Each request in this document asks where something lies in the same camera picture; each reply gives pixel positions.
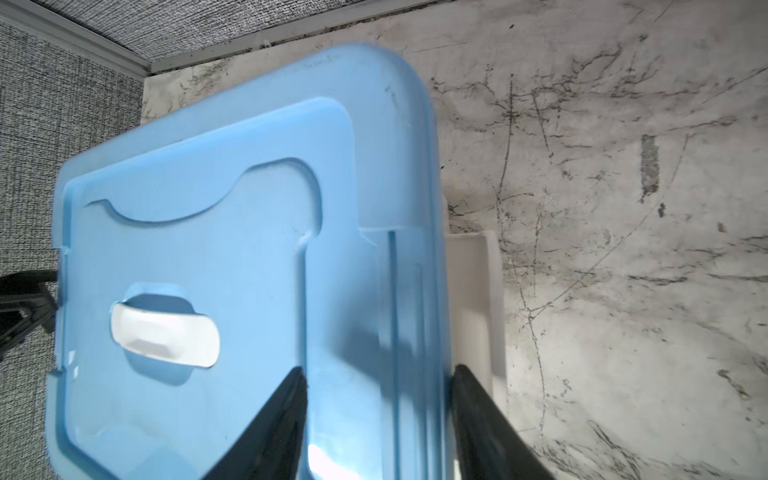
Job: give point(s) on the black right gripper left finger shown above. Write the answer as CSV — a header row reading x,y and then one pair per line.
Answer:
x,y
270,446

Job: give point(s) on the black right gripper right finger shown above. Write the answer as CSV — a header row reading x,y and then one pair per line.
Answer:
x,y
487,446

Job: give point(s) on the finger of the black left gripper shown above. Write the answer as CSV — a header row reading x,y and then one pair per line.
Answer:
x,y
26,304

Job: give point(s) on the white plastic storage bin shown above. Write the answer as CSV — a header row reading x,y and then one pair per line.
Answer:
x,y
476,309

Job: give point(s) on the blue plastic bin lid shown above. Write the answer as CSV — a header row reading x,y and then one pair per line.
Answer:
x,y
293,221

